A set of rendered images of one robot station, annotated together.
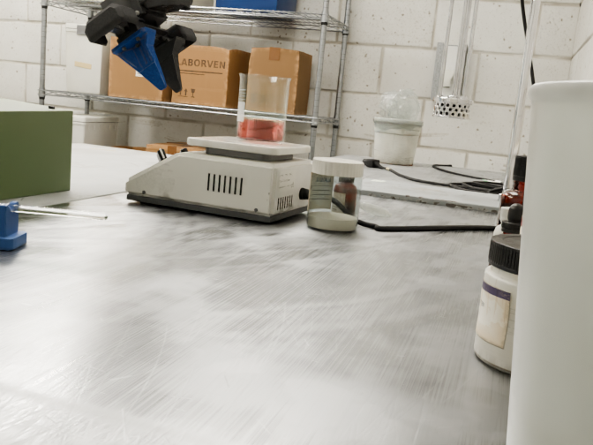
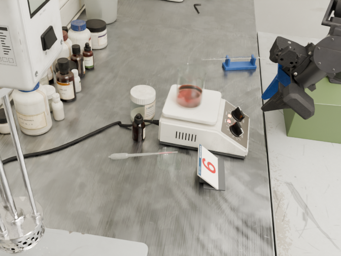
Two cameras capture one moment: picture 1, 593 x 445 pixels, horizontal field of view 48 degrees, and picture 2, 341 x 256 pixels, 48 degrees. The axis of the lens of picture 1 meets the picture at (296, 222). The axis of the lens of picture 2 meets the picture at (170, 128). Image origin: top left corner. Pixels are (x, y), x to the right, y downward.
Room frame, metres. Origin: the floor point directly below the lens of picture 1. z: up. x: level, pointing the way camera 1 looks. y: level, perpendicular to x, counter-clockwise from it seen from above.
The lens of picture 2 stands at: (1.50, -0.13, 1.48)
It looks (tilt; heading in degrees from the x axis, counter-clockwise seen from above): 40 degrees down; 168
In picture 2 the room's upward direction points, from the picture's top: 5 degrees clockwise
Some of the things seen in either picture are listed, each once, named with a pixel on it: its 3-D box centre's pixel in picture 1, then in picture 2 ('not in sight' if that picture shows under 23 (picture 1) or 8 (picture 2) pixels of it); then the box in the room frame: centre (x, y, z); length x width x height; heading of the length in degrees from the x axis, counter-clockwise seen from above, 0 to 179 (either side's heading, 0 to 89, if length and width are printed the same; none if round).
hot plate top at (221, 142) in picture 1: (251, 145); (193, 103); (0.83, 0.06, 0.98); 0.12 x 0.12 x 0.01; 70
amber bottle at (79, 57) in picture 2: not in sight; (77, 60); (0.56, -0.20, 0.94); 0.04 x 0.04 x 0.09
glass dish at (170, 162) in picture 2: not in sight; (169, 159); (0.92, 0.00, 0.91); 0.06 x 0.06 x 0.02
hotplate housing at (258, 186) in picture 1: (229, 177); (202, 120); (0.83, 0.09, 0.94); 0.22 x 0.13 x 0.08; 70
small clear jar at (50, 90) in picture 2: not in sight; (46, 98); (0.71, -0.27, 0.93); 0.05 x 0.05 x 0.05
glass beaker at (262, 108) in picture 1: (263, 110); (190, 88); (0.83, 0.05, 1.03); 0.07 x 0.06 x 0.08; 165
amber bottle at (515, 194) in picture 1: (521, 210); (65, 79); (0.67, -0.22, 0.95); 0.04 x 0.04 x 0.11
